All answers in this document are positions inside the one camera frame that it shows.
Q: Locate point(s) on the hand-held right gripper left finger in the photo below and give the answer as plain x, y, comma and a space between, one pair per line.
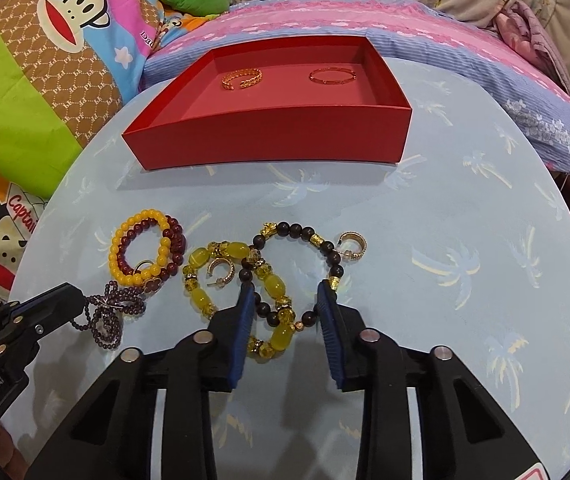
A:
242, 330

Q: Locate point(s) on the red cardboard box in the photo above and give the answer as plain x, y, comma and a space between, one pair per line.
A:
265, 135

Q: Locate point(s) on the rose gold bangle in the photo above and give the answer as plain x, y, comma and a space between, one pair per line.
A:
332, 83

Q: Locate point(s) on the gold hoop earring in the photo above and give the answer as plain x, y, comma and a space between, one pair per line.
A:
357, 250
229, 275

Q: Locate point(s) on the colourful monkey printed blanket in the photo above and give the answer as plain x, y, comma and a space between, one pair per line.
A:
40, 85

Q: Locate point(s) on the purple folded cloth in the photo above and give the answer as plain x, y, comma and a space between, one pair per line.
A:
530, 40

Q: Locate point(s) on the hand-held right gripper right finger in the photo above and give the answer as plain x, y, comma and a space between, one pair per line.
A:
332, 340

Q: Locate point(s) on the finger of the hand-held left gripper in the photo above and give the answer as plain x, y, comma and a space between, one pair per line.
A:
50, 300
35, 332

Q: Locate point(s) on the pink and blue floral pillow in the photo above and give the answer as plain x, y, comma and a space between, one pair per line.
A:
440, 35

